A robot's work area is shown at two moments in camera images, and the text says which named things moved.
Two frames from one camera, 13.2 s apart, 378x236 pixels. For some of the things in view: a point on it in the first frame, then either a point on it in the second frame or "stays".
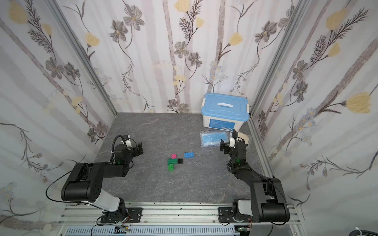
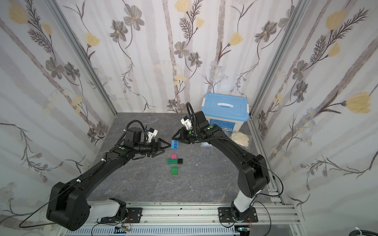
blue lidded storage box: (224, 112) stays
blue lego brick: (189, 155) -> (174, 144)
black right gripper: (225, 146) -> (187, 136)
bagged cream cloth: (244, 136) stays
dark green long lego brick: (172, 161) stays
